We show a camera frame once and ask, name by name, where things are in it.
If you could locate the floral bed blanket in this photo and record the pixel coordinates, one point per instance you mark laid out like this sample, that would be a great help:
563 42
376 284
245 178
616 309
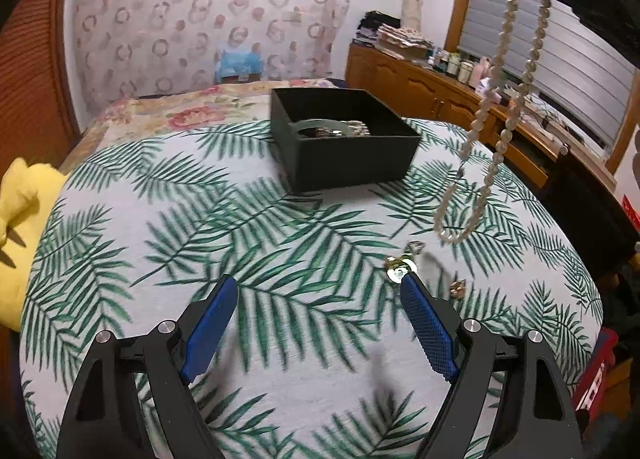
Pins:
175 114

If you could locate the pile of mixed jewellery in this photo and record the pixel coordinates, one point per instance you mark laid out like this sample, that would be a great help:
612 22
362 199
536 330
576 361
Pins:
355 129

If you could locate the dark furniture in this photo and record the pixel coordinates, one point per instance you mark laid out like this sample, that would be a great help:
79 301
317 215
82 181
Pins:
590 209

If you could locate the light blue bag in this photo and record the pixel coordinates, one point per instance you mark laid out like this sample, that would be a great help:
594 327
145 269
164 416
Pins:
240 61

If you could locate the pink tissue box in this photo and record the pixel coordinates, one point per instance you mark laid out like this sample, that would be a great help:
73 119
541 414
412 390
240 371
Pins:
487 89

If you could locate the row of cosmetic bottles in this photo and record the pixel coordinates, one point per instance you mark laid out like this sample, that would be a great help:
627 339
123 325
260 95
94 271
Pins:
460 66

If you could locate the stack of dark clothes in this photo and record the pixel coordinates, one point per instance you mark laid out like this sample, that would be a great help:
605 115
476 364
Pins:
372 26

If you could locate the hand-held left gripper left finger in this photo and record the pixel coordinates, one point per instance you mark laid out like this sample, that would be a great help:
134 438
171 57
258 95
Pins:
210 329

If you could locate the wooden cabinet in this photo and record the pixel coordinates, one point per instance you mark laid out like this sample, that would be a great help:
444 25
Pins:
400 79

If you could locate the pale green jade bangle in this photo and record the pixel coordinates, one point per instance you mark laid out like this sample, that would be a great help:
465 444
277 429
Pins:
312 125

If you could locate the louvered wooden wardrobe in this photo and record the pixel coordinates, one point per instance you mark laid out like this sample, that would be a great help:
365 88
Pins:
35 64

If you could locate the small gold earring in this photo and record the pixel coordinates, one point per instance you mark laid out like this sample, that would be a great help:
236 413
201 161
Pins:
457 288

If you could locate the folded floral fabric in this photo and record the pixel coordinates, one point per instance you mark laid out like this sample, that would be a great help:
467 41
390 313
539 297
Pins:
405 36

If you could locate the black square box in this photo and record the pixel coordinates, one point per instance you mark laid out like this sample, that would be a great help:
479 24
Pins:
350 164

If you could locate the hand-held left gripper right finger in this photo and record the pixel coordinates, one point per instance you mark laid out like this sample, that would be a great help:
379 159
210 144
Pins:
427 324

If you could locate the grey window blind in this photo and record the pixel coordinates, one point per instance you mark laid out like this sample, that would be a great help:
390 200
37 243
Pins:
575 69

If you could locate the red storage box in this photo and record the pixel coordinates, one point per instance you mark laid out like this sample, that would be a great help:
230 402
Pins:
595 379

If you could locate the yellow plush toy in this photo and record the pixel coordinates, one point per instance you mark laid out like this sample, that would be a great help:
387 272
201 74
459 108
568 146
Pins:
25 239

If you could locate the cardboard box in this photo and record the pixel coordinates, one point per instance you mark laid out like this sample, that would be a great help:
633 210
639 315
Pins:
415 53

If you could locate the green leaf print tablecloth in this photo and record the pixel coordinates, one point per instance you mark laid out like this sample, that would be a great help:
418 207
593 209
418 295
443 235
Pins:
300 249

